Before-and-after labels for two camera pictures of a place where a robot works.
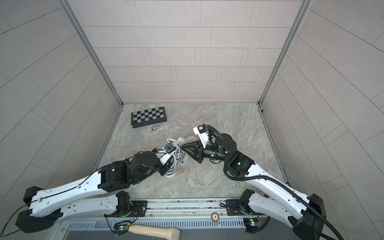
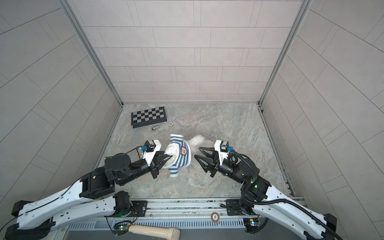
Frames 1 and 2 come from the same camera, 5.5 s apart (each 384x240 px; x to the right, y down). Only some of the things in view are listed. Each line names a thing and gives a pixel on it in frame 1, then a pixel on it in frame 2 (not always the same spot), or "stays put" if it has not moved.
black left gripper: [166, 168] -> [155, 165]
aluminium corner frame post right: [302, 9] stays put
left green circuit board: [121, 228] stays put
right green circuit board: [251, 224] stays put
